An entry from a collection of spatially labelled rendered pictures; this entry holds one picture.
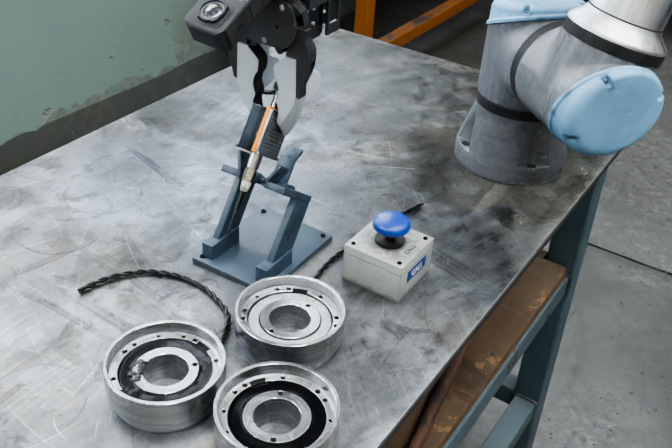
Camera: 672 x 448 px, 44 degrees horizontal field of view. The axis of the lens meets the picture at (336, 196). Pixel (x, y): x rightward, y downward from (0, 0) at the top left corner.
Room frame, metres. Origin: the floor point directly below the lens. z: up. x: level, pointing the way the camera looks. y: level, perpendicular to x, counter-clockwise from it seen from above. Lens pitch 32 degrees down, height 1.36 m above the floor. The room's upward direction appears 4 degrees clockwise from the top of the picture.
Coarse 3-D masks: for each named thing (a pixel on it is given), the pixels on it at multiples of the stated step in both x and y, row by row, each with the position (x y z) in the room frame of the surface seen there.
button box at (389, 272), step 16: (368, 224) 0.76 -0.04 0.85; (352, 240) 0.73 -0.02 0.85; (368, 240) 0.73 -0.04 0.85; (384, 240) 0.73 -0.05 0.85; (400, 240) 0.73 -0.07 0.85; (416, 240) 0.74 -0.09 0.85; (432, 240) 0.74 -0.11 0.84; (352, 256) 0.71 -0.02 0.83; (368, 256) 0.70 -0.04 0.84; (384, 256) 0.70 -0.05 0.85; (400, 256) 0.71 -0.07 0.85; (416, 256) 0.71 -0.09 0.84; (352, 272) 0.71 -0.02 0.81; (368, 272) 0.70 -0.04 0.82; (384, 272) 0.69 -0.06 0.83; (400, 272) 0.68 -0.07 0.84; (416, 272) 0.71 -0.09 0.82; (368, 288) 0.70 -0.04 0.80; (384, 288) 0.69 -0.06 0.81; (400, 288) 0.69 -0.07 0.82
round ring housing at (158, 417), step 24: (120, 336) 0.56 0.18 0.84; (144, 336) 0.57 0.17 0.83; (168, 336) 0.58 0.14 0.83; (192, 336) 0.58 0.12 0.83; (216, 336) 0.57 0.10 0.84; (120, 360) 0.54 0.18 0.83; (168, 360) 0.55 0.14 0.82; (192, 360) 0.55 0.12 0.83; (144, 384) 0.51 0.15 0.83; (216, 384) 0.51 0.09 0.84; (120, 408) 0.49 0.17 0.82; (144, 408) 0.48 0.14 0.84; (168, 408) 0.48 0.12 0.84; (192, 408) 0.49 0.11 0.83
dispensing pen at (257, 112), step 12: (276, 84) 0.78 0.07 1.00; (276, 96) 0.77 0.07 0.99; (252, 108) 0.76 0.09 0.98; (264, 108) 0.75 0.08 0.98; (276, 108) 0.77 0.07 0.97; (252, 120) 0.75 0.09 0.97; (252, 132) 0.74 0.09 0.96; (240, 144) 0.74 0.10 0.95; (252, 144) 0.73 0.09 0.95; (252, 156) 0.74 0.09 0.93; (252, 168) 0.73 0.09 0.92; (252, 180) 0.73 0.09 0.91; (240, 192) 0.72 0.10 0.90; (240, 204) 0.72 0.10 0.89
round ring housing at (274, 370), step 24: (240, 384) 0.52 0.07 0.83; (312, 384) 0.53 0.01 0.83; (216, 408) 0.48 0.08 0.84; (264, 408) 0.51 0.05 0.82; (288, 408) 0.51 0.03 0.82; (336, 408) 0.49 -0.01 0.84; (216, 432) 0.47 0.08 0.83; (264, 432) 0.47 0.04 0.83; (288, 432) 0.47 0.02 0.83; (336, 432) 0.47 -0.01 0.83
